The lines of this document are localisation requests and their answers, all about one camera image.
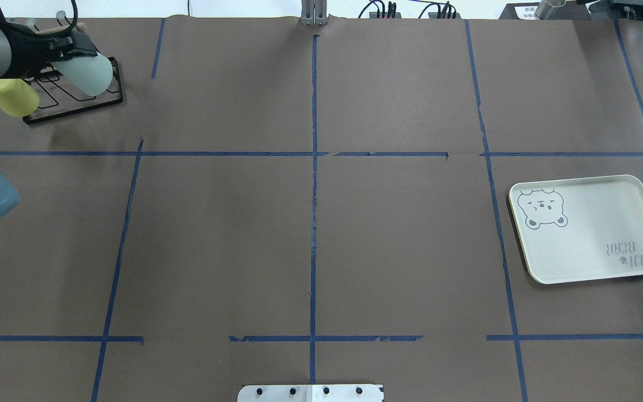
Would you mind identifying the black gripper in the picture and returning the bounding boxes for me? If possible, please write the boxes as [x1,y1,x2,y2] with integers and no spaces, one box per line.
[0,16,99,79]

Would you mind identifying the pale green cup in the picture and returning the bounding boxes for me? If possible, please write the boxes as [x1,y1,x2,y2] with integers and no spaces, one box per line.
[51,53,114,97]

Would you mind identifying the yellow cup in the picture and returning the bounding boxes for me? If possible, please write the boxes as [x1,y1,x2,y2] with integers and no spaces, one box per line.
[0,79,40,117]

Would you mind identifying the white tray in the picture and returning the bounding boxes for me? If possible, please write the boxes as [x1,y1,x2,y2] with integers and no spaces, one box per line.
[508,175,643,285]

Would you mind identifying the wooden rack handle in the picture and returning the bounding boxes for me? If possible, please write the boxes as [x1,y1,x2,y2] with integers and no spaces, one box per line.
[34,22,87,36]

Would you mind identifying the black wire cup rack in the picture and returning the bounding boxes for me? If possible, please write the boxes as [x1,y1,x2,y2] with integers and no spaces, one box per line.
[21,57,123,125]

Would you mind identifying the aluminium frame post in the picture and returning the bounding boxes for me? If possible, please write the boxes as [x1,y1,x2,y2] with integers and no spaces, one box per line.
[300,0,329,26]

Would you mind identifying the metal mount base plate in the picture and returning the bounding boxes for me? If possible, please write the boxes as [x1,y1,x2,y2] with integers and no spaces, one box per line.
[237,384,385,401]

